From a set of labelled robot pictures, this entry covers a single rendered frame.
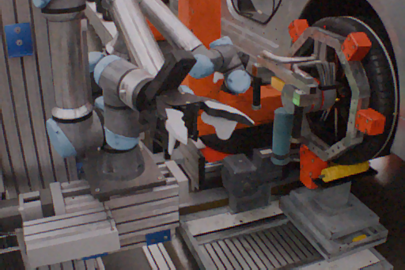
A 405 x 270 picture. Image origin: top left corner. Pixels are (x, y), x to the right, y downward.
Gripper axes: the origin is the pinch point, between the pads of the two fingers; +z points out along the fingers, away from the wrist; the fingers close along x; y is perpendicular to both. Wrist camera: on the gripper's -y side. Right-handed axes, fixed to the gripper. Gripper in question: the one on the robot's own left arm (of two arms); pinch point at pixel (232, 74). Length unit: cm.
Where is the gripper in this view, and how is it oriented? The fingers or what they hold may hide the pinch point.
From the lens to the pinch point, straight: 178.2
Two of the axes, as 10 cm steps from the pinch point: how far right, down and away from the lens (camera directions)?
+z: -0.2, -1.0, 9.9
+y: -3.5, 9.3, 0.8
